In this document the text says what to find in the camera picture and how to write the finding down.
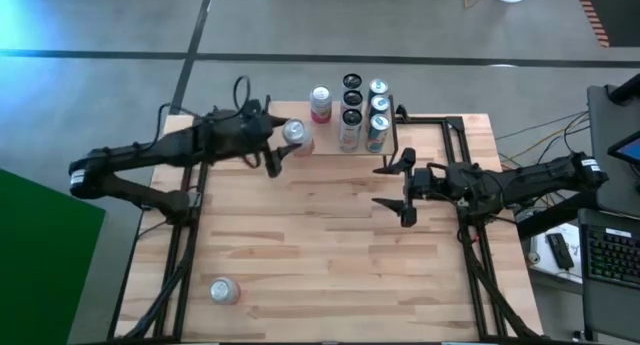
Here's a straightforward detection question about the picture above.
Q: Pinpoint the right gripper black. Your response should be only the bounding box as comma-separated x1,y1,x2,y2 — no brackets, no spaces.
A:
371,147,459,229

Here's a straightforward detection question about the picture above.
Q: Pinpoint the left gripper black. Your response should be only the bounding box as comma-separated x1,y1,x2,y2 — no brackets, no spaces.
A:
209,100,303,179

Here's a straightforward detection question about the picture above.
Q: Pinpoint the pink and white beverage can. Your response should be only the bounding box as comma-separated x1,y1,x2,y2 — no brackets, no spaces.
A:
208,276,242,306
309,84,333,125
281,117,316,158

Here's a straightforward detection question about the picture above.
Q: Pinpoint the silver can with blue tab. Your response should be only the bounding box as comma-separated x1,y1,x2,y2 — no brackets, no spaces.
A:
364,113,392,154
368,94,392,117
367,77,391,99

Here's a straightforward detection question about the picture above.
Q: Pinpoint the wooden shelf with black legs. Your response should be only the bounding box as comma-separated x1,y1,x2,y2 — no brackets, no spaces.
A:
260,94,400,175

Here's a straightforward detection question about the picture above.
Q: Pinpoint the white paper sheet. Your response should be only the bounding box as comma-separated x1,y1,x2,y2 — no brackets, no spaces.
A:
528,222,585,285

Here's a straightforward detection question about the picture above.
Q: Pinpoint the black diagonal stand beam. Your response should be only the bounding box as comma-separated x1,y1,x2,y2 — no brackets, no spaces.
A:
517,192,601,239

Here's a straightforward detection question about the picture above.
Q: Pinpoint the black phone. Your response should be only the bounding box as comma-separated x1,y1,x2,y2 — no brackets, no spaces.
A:
545,232,575,271

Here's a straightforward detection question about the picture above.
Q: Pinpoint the grey side table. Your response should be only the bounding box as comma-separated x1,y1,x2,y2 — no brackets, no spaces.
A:
587,84,640,219

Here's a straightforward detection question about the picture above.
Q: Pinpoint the keyboard at right edge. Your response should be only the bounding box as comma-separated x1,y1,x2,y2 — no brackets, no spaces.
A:
577,208,640,344

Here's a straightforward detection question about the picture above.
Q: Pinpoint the tablet with blue screen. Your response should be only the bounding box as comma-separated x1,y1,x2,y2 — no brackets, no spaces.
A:
607,131,640,166

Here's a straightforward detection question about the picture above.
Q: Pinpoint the black pole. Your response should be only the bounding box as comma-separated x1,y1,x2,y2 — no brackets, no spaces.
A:
606,73,640,106

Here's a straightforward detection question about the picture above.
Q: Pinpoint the green floor mat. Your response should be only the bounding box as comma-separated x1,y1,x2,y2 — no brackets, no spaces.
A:
0,167,107,345

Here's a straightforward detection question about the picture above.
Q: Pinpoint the black floor mat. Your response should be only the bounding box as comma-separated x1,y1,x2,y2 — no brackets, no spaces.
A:
582,0,640,49

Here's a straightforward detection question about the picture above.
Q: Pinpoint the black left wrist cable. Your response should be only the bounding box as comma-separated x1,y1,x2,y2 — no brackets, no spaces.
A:
232,75,252,107

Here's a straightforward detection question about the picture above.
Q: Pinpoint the black aluminium rig frame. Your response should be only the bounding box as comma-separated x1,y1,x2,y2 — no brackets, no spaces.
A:
107,104,546,344

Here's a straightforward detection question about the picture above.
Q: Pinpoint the yellow table cable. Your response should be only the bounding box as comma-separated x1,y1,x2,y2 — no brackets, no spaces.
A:
499,126,591,164

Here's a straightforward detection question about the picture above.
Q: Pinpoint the black table cable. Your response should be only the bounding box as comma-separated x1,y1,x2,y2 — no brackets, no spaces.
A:
493,110,591,142

